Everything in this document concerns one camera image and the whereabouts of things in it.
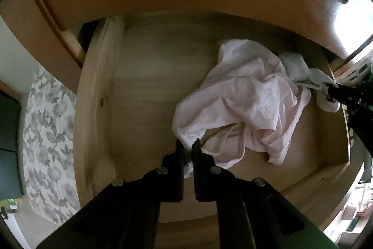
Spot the pale pink garment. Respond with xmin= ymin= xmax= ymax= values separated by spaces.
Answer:
xmin=172 ymin=39 xmax=312 ymax=179

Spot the wooden drawer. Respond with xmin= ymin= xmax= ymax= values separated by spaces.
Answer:
xmin=72 ymin=11 xmax=353 ymax=249

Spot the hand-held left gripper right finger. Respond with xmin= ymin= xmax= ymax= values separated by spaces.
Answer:
xmin=192 ymin=137 xmax=335 ymax=249

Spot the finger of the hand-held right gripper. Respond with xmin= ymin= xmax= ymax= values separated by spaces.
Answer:
xmin=348 ymin=108 xmax=373 ymax=155
xmin=321 ymin=82 xmax=373 ymax=110

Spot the grey floral bedspread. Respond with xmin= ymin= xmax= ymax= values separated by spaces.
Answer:
xmin=21 ymin=66 xmax=81 ymax=224

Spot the dark grey cabinet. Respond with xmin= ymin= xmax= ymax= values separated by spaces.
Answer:
xmin=0 ymin=88 xmax=26 ymax=200

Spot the white and grey sock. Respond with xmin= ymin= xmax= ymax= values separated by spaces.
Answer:
xmin=278 ymin=51 xmax=340 ymax=113

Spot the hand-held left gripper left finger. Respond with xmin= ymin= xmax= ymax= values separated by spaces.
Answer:
xmin=36 ymin=139 xmax=187 ymax=249

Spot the white shelf unit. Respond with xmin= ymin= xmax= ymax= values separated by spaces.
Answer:
xmin=323 ymin=179 xmax=373 ymax=244

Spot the wooden dresser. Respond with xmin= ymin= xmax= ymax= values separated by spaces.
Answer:
xmin=0 ymin=0 xmax=373 ymax=90

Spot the white laundry basket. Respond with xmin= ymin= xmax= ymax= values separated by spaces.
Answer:
xmin=330 ymin=58 xmax=373 ymax=84

